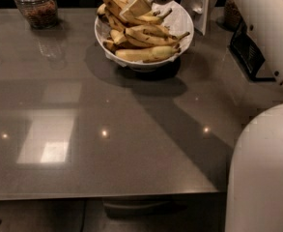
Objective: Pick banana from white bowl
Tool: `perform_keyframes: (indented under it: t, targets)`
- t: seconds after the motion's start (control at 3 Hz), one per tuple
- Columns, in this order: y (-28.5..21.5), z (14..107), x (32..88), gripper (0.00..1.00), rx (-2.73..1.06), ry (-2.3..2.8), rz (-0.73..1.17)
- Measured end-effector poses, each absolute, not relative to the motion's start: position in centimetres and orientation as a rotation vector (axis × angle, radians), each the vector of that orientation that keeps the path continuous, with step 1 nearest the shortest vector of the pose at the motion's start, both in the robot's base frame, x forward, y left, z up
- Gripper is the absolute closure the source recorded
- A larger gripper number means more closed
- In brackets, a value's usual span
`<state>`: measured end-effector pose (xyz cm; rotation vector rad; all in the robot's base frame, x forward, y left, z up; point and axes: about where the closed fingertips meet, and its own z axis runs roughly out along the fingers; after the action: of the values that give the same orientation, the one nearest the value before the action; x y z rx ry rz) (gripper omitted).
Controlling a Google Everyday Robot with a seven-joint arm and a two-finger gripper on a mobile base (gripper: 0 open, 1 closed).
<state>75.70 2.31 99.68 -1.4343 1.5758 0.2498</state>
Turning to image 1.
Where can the glass jar right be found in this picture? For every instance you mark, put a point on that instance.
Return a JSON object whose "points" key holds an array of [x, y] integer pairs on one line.
{"points": [[232, 16]]}

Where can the glass jar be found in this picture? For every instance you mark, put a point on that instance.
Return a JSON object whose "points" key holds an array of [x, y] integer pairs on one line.
{"points": [[232, 16], [40, 14]]}

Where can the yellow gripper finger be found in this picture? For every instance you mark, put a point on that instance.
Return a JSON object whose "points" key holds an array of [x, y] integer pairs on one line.
{"points": [[127, 16], [139, 7]]}

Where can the yellow banana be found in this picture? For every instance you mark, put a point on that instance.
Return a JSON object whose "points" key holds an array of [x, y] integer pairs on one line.
{"points": [[151, 35], [116, 6], [151, 54]]}

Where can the glass jar left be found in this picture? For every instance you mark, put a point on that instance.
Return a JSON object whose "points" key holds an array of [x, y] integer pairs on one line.
{"points": [[40, 14]]}

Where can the black wire basket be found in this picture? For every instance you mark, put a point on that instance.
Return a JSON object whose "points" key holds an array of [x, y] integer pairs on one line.
{"points": [[248, 54]]}

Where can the white bowl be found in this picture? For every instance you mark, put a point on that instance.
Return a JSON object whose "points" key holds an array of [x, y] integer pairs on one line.
{"points": [[144, 65]]}

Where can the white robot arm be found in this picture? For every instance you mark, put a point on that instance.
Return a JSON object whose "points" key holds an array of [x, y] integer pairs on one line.
{"points": [[255, 188]]}

